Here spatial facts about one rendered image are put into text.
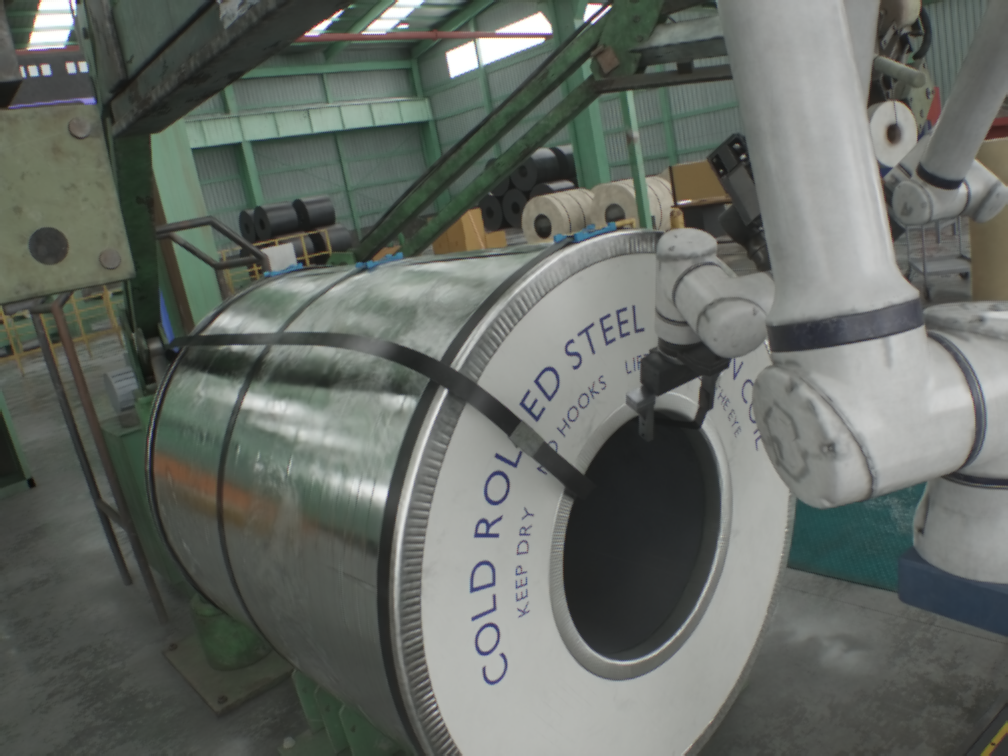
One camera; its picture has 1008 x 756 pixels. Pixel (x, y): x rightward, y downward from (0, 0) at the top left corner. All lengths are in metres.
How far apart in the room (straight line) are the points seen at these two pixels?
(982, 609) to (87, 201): 0.91
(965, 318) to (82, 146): 0.78
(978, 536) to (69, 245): 0.87
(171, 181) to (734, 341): 5.11
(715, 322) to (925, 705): 1.53
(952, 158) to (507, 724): 1.25
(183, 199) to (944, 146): 5.08
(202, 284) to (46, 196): 5.25
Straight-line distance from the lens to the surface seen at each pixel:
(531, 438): 1.15
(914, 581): 0.96
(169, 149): 5.86
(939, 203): 1.55
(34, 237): 0.56
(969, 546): 0.91
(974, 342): 0.84
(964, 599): 0.94
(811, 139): 0.75
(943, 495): 0.92
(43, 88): 15.44
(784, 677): 2.39
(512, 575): 1.26
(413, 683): 1.19
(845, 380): 0.73
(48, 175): 0.57
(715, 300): 1.02
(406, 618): 1.14
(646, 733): 1.69
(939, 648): 2.52
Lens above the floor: 1.46
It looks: 15 degrees down
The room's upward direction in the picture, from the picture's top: 11 degrees counter-clockwise
